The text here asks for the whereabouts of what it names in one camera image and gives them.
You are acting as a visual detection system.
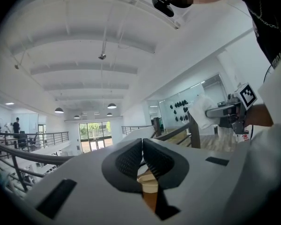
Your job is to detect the dark wooden post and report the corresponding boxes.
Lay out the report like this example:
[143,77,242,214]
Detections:
[188,111,201,149]

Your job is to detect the black cable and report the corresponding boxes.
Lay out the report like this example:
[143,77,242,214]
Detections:
[249,64,275,141]

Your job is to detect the black office chair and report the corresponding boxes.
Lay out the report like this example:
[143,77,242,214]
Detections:
[18,130,37,150]

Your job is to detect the glass entrance door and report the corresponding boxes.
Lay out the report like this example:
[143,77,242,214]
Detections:
[78,121,113,153]

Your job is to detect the group of black hanging devices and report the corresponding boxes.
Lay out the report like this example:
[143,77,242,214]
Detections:
[169,99,191,123]

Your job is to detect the person's black printed shirt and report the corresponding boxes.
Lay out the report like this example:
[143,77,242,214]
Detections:
[238,0,281,68]

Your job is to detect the white cloth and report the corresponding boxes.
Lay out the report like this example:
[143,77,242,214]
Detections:
[188,94,217,131]

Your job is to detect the black head-mounted camera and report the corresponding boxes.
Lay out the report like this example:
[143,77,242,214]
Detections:
[151,0,175,18]

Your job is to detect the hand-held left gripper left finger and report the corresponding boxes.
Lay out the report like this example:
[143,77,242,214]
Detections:
[25,138,160,225]

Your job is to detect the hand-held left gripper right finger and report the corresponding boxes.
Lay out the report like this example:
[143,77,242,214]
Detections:
[143,138,251,225]

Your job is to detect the oval wooden tray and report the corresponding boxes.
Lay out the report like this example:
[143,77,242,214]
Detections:
[136,167,160,195]

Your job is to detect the silver chain necklace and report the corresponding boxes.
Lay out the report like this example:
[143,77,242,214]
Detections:
[247,0,281,42]

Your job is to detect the person's beige trousers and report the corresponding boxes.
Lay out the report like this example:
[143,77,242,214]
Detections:
[226,52,281,225]

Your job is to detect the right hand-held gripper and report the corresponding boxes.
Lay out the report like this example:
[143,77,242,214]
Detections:
[205,82,259,136]

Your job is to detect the person's right forearm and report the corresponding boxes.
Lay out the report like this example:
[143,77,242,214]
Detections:
[245,103,274,128]

